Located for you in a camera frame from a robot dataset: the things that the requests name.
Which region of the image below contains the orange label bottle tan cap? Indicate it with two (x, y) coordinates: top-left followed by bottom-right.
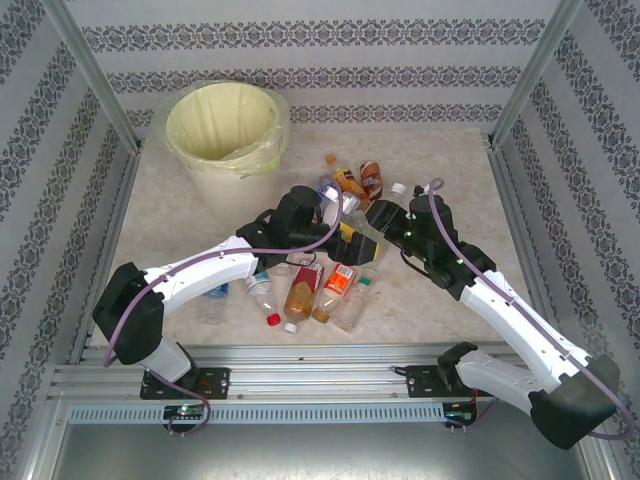
(312, 263), (357, 324)

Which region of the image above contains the brown chocolate drink bottle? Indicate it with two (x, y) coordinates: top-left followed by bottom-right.
(360, 160), (385, 200)

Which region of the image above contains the orange juice bottle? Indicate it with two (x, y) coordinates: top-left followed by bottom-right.
(324, 153), (371, 211)

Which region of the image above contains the clear bottle green cap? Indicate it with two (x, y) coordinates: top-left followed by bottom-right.
(332, 274), (377, 334)

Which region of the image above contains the amber tea bottle red label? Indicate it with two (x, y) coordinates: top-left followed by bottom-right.
(282, 259), (325, 335)

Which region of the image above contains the red teal label bottle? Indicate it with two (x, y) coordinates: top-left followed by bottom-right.
(243, 273), (282, 328)

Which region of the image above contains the water bottle blue label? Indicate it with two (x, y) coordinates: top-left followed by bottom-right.
(201, 282), (230, 325)

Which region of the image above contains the white plastic bin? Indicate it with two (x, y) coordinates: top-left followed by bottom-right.
(164, 82), (292, 214)

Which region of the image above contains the bin with yellow bag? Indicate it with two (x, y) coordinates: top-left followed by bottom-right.
(158, 77), (294, 176)

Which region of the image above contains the right controller board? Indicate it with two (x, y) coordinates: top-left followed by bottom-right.
(443, 403), (477, 426)

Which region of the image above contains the controller board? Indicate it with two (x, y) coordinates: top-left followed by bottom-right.
(163, 404), (207, 421)
(443, 403), (477, 426)

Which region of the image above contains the metal sheet tray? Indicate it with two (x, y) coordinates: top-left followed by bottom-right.
(47, 422), (609, 480)

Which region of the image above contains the left controller board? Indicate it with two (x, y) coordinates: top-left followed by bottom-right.
(163, 404), (207, 421)

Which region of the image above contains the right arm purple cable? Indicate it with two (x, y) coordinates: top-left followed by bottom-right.
(419, 177), (639, 442)

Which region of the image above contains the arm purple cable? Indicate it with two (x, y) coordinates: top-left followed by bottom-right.
(419, 177), (639, 442)
(102, 182), (346, 435)

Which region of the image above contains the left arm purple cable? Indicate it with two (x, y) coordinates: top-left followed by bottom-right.
(102, 182), (346, 435)

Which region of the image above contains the right aluminium side rail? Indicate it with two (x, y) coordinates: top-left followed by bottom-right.
(487, 144), (569, 364)

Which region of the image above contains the aluminium front rail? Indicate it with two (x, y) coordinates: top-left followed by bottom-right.
(47, 343), (594, 402)

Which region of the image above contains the slotted grey cable duct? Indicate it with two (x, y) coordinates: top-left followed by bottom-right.
(66, 403), (447, 425)

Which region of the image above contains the right aluminium frame post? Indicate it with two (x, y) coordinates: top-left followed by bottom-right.
(487, 0), (586, 149)

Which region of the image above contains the aluminium frame post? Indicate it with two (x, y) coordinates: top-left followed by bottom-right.
(39, 0), (144, 151)
(487, 0), (586, 149)

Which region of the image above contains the left aluminium frame post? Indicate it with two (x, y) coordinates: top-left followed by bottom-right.
(39, 0), (144, 151)

